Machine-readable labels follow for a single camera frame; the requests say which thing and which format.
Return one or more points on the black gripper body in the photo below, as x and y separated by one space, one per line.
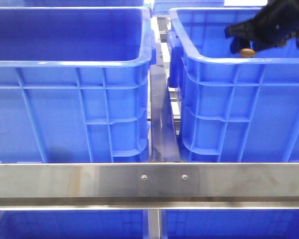
275 24

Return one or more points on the yellow push button upright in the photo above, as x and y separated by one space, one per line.
247 53

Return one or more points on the blue plastic crate right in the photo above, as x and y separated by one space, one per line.
233 109

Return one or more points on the blue plastic crate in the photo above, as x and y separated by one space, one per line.
74 84
233 109

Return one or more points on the blue crate rear right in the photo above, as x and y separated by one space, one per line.
162 7

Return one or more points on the steel shelf divider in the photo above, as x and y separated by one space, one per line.
163 143

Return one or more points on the blue plastic crate left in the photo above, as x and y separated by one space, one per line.
74 84

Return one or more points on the blue crate lower right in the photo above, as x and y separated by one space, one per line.
232 224

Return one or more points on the blue crate lower left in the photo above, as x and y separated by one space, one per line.
73 225

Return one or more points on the blue crate rear left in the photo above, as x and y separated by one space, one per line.
73 3

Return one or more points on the steel vertical post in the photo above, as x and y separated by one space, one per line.
154 224

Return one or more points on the steel shelf front rail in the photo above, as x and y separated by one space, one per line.
162 185

